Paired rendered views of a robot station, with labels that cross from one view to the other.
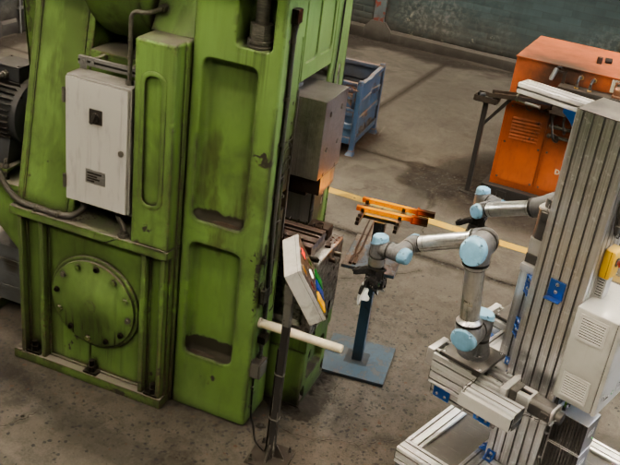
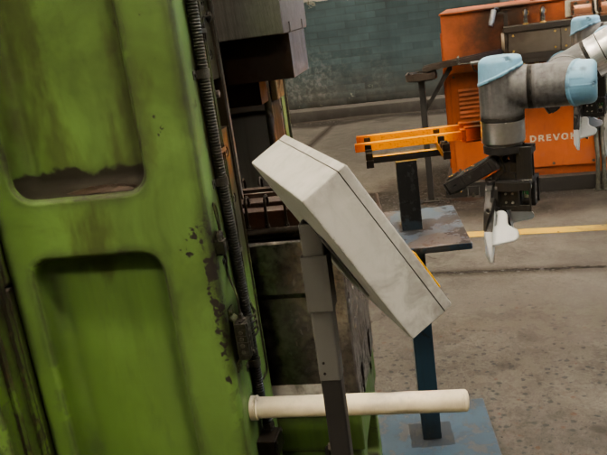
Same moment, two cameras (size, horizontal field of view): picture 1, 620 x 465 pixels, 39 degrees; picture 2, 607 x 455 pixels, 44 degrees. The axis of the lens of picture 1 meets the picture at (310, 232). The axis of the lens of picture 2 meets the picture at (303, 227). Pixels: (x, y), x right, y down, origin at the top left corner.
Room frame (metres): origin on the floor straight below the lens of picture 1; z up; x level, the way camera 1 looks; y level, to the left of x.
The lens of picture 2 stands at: (2.31, 0.21, 1.41)
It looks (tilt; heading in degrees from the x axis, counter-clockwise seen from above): 16 degrees down; 353
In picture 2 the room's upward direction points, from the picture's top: 8 degrees counter-clockwise
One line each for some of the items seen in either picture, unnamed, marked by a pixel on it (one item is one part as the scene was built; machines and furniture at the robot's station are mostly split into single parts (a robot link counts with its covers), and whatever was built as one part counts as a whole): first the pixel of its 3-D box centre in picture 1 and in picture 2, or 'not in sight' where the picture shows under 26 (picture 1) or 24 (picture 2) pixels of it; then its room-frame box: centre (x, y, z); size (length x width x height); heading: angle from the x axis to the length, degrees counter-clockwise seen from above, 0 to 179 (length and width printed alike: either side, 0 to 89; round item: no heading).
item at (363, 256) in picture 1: (375, 255); (412, 229); (4.41, -0.38, 0.73); 0.40 x 0.30 x 0.02; 167
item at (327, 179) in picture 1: (288, 170); (210, 62); (4.08, 0.15, 1.32); 0.42 x 0.20 x 0.10; 71
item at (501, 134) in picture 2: (376, 260); (503, 132); (3.55, -0.32, 1.15); 0.08 x 0.08 x 0.05
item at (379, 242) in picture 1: (379, 245); (502, 88); (3.55, -0.32, 1.23); 0.09 x 0.08 x 0.11; 60
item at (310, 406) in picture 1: (305, 394); not in sight; (4.00, -0.09, 0.01); 0.58 x 0.39 x 0.01; 161
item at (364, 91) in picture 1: (312, 95); not in sight; (8.21, 0.15, 0.36); 1.20 x 0.80 x 0.72; 73
